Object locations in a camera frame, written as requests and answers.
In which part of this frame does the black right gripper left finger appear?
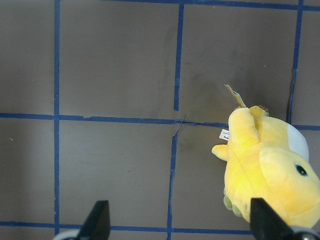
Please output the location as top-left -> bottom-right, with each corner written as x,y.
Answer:
77,200 -> 111,240

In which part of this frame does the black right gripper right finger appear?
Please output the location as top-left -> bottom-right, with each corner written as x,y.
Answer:
250,198 -> 293,240

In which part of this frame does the yellow plush dinosaur toy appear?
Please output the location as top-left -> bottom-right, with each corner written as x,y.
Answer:
211,91 -> 320,228

